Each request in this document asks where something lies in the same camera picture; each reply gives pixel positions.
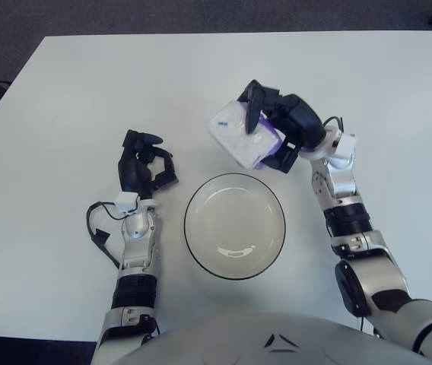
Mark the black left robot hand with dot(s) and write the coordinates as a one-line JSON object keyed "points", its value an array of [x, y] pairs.
{"points": [[130, 171]]}

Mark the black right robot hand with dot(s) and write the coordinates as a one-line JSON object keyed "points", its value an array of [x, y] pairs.
{"points": [[303, 121]]}

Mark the purple tissue paper pack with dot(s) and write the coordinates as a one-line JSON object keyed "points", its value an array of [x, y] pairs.
{"points": [[235, 137]]}

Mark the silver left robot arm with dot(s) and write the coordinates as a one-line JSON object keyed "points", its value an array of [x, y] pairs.
{"points": [[136, 281]]}

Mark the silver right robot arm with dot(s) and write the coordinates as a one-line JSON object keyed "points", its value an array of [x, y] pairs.
{"points": [[368, 273]]}

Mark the white plate black rim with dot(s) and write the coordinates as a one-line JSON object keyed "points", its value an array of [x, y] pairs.
{"points": [[235, 224]]}

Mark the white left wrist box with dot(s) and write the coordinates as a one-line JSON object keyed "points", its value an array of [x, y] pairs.
{"points": [[127, 201]]}

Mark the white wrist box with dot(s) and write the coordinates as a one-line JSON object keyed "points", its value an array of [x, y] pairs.
{"points": [[346, 147], [127, 201]]}

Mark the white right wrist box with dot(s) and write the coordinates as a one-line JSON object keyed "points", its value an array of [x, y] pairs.
{"points": [[346, 147]]}

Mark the grey robot torso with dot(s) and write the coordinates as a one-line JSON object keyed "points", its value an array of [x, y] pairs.
{"points": [[269, 342]]}

